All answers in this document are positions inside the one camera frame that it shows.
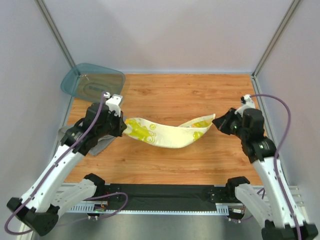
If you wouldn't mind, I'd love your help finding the aluminium front rail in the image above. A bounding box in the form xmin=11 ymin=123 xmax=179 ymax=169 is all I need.
xmin=29 ymin=181 xmax=305 ymax=216

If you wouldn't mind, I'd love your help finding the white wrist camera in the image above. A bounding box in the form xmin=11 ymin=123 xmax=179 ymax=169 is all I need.
xmin=240 ymin=94 xmax=256 ymax=111
xmin=103 ymin=92 xmax=123 ymax=117

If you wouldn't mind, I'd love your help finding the aluminium frame post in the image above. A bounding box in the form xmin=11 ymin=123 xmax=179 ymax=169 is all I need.
xmin=251 ymin=0 xmax=305 ymax=77
xmin=34 ymin=0 xmax=76 ymax=68

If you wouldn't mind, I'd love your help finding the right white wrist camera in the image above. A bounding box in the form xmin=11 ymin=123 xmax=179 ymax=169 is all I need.
xmin=240 ymin=94 xmax=256 ymax=111

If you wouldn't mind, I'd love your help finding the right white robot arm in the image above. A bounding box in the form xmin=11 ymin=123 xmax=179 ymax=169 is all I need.
xmin=212 ymin=108 xmax=319 ymax=240

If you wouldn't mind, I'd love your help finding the right aluminium frame post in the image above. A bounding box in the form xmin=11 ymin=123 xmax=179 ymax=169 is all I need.
xmin=251 ymin=0 xmax=305 ymax=77

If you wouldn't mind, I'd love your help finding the yellow green patterned towel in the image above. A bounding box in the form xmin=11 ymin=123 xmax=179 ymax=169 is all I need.
xmin=123 ymin=114 xmax=216 ymax=149

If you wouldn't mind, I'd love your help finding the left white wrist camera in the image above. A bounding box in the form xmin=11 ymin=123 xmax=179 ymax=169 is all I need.
xmin=103 ymin=92 xmax=123 ymax=117

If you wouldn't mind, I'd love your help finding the teal transparent plastic tub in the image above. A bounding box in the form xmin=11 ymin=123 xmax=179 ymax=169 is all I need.
xmin=60 ymin=63 xmax=126 ymax=103

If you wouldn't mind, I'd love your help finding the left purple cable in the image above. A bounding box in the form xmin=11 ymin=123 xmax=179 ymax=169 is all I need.
xmin=3 ymin=93 xmax=130 ymax=236

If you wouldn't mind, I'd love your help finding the grey towel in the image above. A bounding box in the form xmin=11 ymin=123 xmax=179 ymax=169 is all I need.
xmin=57 ymin=125 xmax=116 ymax=156

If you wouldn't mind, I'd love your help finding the left aluminium frame post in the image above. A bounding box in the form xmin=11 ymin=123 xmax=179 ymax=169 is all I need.
xmin=34 ymin=0 xmax=76 ymax=68

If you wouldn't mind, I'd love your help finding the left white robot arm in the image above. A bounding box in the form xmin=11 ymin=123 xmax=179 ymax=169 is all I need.
xmin=6 ymin=100 xmax=126 ymax=237

